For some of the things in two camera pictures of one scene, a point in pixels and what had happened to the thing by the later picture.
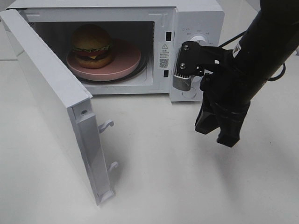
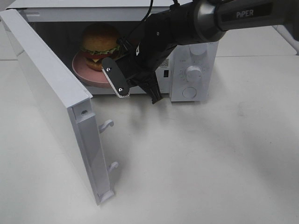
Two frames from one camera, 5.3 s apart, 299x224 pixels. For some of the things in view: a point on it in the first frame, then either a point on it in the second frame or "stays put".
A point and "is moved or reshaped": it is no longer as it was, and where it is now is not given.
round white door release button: (190, 94) stays put
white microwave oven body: (129, 47) stays put
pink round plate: (126, 58) is moved or reshaped
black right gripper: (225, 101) -> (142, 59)
